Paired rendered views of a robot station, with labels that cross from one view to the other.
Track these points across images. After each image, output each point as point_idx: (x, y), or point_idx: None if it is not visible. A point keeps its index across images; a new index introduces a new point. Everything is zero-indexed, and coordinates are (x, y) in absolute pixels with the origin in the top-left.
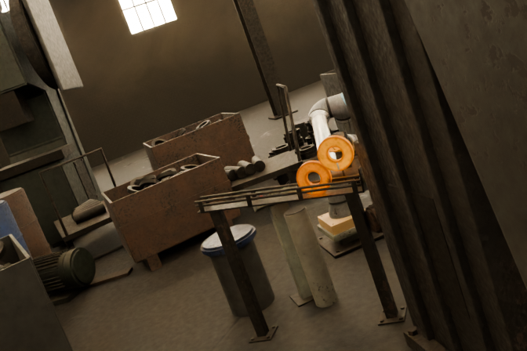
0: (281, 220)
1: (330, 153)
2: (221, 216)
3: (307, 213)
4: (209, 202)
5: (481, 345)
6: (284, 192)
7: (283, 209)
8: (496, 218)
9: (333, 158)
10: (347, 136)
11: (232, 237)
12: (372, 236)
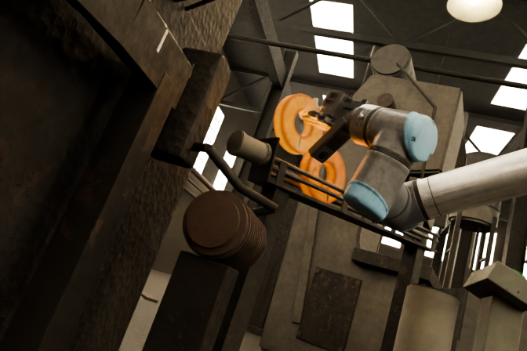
0: (477, 335)
1: (447, 171)
2: (405, 255)
3: (416, 296)
4: (431, 243)
5: None
6: (483, 272)
7: (485, 313)
8: None
9: (427, 179)
10: (335, 101)
11: (403, 293)
12: (240, 278)
